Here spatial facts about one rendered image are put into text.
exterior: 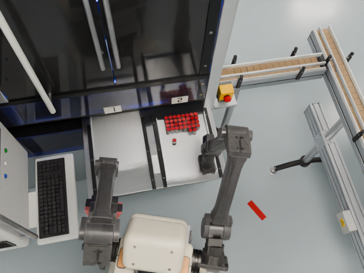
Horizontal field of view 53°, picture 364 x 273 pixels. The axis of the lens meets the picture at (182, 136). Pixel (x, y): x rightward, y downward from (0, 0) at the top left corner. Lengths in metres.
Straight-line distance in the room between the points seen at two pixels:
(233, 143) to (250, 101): 1.95
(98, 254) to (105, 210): 0.12
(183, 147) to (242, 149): 0.74
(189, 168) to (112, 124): 0.47
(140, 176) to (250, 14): 2.30
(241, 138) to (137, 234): 0.47
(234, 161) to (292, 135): 1.90
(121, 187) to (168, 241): 0.65
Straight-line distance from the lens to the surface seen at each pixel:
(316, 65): 2.28
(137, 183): 1.85
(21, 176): 1.95
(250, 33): 3.56
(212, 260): 1.42
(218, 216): 1.36
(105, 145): 1.93
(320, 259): 2.86
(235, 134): 1.23
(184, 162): 1.88
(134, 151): 1.90
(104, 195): 1.17
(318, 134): 2.55
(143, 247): 1.27
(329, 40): 2.43
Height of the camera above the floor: 2.63
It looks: 65 degrees down
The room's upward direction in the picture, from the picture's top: 6 degrees clockwise
